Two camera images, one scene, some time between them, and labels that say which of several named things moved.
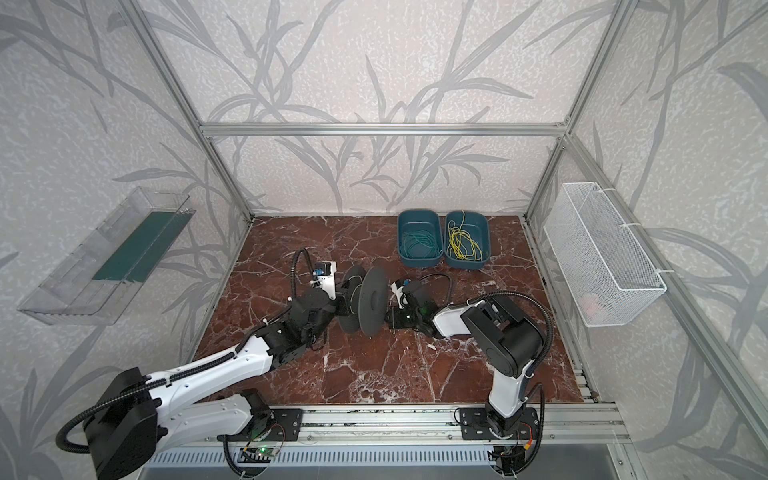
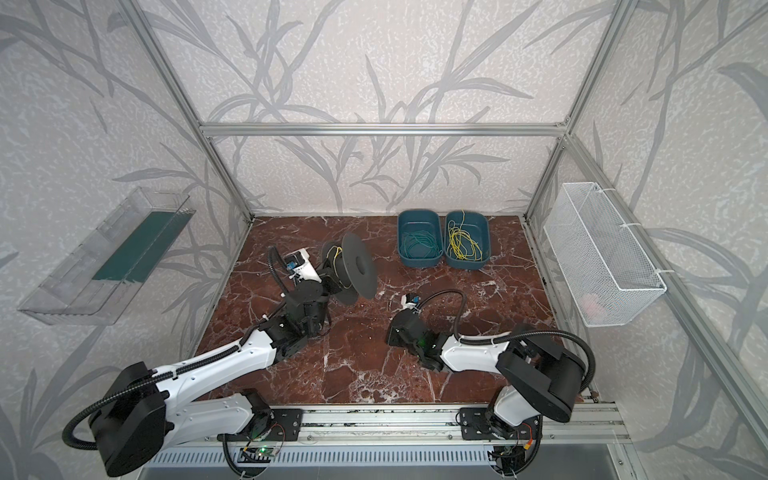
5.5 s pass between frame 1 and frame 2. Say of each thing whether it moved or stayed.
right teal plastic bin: stayed
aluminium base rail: stayed
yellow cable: moved
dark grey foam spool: moved
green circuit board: stayed
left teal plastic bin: stayed
